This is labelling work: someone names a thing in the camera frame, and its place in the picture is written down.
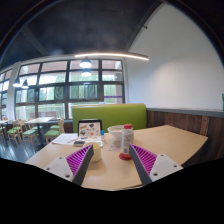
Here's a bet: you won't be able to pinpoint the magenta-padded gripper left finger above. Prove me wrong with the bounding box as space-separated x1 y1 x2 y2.
43 143 95 187

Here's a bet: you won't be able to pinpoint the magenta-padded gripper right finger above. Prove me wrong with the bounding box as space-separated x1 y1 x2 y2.
128 143 184 186

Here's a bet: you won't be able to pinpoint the clear red-capped drink bottle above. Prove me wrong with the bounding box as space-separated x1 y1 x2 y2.
120 123 135 158

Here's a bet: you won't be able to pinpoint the white paper sheet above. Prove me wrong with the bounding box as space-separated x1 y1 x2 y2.
51 133 80 146

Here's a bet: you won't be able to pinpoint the small dark flat box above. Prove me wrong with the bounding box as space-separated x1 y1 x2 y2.
73 140 86 148

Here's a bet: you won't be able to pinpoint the black tablet with stickers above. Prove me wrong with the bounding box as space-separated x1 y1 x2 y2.
77 119 104 140

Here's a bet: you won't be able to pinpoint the green-seated wooden chairs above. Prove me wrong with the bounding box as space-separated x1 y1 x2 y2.
0 116 66 148

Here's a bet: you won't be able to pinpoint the light wooden dining table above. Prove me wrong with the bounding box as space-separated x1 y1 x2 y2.
0 119 13 144
24 116 55 145

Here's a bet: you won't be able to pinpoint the white bowl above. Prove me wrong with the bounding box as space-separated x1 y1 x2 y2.
106 124 125 142

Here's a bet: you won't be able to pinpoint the green upholstered bench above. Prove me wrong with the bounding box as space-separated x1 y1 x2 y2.
71 103 148 134

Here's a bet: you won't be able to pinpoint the large dark-framed gridded window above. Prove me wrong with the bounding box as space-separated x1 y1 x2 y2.
0 59 126 121

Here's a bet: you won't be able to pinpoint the hanging pendant lamps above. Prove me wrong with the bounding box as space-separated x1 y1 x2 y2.
12 57 93 90

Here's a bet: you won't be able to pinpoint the long curved ceiling light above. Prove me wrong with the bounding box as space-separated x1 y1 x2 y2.
73 51 150 62

